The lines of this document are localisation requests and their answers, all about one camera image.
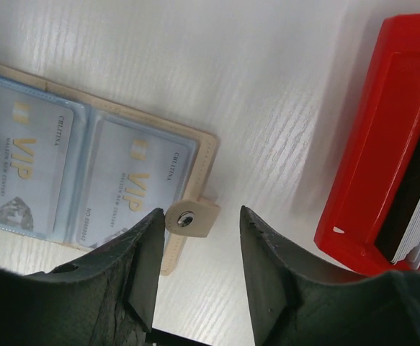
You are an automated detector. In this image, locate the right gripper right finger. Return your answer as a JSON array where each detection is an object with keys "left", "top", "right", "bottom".
[{"left": 239, "top": 207, "right": 420, "bottom": 345}]

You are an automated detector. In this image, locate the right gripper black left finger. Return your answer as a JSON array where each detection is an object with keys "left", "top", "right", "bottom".
[{"left": 0, "top": 208, "right": 165, "bottom": 345}]

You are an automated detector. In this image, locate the silver VIP credit card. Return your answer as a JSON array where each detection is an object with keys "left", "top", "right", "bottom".
[{"left": 73, "top": 118, "right": 197, "bottom": 248}]

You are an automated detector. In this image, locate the beige card holder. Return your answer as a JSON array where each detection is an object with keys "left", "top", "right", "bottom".
[{"left": 0, "top": 64, "right": 220, "bottom": 276}]

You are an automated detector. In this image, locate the grey credit card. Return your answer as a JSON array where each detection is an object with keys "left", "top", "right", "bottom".
[{"left": 0, "top": 97, "right": 73, "bottom": 234}]

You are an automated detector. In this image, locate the red plastic card tray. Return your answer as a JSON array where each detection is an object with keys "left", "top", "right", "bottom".
[{"left": 314, "top": 14, "right": 420, "bottom": 276}]

